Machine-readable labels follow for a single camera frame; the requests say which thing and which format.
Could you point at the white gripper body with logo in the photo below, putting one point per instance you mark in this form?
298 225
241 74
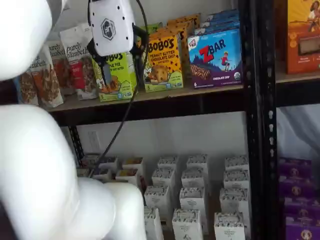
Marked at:
112 27

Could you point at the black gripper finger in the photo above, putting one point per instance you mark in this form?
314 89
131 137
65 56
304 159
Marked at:
143 40
107 73

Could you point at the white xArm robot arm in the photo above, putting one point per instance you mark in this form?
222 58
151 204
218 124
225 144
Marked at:
37 162

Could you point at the green Bobo's apple pie box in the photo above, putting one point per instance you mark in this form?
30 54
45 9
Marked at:
153 27
120 82

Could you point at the orange Bobo's peanut butter box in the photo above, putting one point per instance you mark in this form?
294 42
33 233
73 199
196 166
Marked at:
185 21
184 57
162 62

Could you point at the brown particle board shelf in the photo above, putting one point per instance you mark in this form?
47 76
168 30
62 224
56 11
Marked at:
297 77
175 96

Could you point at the blue Zbar chocolate chip box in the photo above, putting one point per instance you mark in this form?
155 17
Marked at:
215 60
217 27
222 16

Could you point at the black metal shelf rack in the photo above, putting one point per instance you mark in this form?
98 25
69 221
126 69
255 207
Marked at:
257 125
297 93

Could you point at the large orange snack box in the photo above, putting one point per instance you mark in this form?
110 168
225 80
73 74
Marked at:
302 37

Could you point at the purple snack box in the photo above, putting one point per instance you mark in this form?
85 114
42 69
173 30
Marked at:
302 207
303 230
296 186
295 166

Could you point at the Purely Elizabeth bag red label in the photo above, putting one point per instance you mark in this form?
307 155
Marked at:
75 50

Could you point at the white Purely Elizabeth granola bag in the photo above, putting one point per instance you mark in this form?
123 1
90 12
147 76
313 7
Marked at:
47 85
56 55
27 90

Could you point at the white carton with colourful print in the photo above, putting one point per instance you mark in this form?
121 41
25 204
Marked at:
108 162
133 163
102 174
90 159
127 176
83 172

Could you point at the white patterned carton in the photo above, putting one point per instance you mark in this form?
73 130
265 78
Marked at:
233 200
187 225
228 226
168 162
152 223
163 177
236 179
197 162
192 200
237 163
193 178
157 198

